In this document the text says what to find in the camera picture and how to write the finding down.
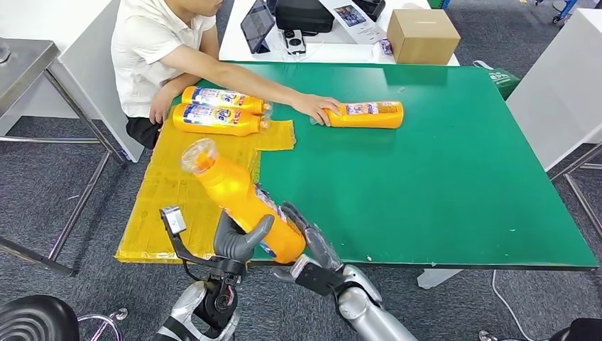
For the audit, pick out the person's right forearm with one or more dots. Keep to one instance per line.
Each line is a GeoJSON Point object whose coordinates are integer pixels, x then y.
{"type": "Point", "coordinates": [258, 84]}

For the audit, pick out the black carry case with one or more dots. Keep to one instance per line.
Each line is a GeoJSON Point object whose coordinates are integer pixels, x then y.
{"type": "Point", "coordinates": [303, 15]}

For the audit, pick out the person's left hand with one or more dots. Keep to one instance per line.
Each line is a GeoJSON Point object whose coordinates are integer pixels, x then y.
{"type": "Point", "coordinates": [161, 106]}

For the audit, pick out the person's right hand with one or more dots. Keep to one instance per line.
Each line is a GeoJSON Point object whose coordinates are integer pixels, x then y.
{"type": "Point", "coordinates": [315, 106]}

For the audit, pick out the black flat case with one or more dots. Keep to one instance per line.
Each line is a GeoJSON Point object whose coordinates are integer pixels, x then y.
{"type": "Point", "coordinates": [371, 6]}

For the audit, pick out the orange detergent bottle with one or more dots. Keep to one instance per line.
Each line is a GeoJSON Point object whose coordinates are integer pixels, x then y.
{"type": "Point", "coordinates": [376, 117]}
{"type": "Point", "coordinates": [211, 120]}
{"type": "Point", "coordinates": [230, 188]}
{"type": "Point", "coordinates": [211, 98]}

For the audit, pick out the blue wheeled cart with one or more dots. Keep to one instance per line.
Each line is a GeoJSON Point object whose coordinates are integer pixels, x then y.
{"type": "Point", "coordinates": [568, 8]}

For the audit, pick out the steel table leg frame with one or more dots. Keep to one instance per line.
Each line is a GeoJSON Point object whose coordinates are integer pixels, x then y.
{"type": "Point", "coordinates": [584, 203]}

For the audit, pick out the person's left forearm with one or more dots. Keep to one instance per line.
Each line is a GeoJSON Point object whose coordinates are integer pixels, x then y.
{"type": "Point", "coordinates": [181, 84]}

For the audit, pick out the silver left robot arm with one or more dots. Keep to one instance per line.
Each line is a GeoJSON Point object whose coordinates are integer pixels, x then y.
{"type": "Point", "coordinates": [188, 306]}

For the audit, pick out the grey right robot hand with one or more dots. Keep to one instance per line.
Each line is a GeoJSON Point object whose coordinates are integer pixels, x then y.
{"type": "Point", "coordinates": [320, 247]}

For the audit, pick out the stainless steel table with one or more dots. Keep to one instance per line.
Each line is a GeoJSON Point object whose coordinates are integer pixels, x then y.
{"type": "Point", "coordinates": [23, 68]}

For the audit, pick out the black tablet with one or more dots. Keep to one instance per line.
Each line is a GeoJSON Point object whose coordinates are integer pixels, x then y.
{"type": "Point", "coordinates": [257, 21]}

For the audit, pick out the chrome stool base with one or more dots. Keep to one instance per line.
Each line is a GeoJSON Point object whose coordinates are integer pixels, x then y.
{"type": "Point", "coordinates": [120, 315]}

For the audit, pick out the black round stool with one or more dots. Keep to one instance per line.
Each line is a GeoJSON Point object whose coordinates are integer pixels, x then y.
{"type": "Point", "coordinates": [581, 330]}
{"type": "Point", "coordinates": [37, 320]}

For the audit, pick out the small purple packet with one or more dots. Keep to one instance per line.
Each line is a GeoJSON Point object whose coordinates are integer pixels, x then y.
{"type": "Point", "coordinates": [385, 46]}

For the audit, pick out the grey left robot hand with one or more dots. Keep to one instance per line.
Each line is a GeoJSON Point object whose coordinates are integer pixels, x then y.
{"type": "Point", "coordinates": [235, 242]}

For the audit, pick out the printed paper leaflet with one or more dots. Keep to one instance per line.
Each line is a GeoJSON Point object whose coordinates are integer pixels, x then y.
{"type": "Point", "coordinates": [359, 24]}

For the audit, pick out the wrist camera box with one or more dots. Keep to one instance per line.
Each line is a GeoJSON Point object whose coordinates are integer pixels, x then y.
{"type": "Point", "coordinates": [320, 280]}
{"type": "Point", "coordinates": [173, 220]}

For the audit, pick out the person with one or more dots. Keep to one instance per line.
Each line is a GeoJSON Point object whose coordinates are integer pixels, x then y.
{"type": "Point", "coordinates": [146, 47]}

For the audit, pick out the white table foot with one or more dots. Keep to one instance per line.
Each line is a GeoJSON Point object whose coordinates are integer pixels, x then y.
{"type": "Point", "coordinates": [436, 279]}

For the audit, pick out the round metal object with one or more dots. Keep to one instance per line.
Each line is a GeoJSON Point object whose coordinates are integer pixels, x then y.
{"type": "Point", "coordinates": [3, 51]}

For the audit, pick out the green crate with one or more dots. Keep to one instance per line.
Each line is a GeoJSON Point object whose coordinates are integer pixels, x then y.
{"type": "Point", "coordinates": [437, 3]}

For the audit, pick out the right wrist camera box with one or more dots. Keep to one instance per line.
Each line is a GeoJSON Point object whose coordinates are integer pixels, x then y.
{"type": "Point", "coordinates": [320, 280]}

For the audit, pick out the white device with black lenses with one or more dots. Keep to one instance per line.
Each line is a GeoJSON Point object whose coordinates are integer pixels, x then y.
{"type": "Point", "coordinates": [295, 43]}

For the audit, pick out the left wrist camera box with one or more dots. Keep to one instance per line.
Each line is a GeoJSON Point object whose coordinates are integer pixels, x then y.
{"type": "Point", "coordinates": [173, 220]}

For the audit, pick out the brown cardboard box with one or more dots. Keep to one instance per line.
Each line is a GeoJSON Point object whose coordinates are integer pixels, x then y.
{"type": "Point", "coordinates": [423, 36]}

